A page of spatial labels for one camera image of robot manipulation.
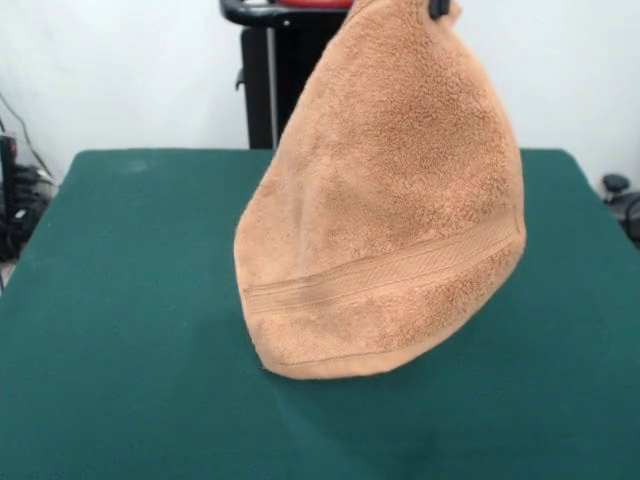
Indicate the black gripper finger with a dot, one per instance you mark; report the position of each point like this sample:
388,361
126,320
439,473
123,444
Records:
439,7

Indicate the tan terry towel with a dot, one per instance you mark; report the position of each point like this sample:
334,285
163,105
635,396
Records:
390,200

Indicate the dark green table cloth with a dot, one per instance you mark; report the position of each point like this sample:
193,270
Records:
125,300

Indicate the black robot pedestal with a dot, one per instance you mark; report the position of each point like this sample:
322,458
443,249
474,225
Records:
270,75

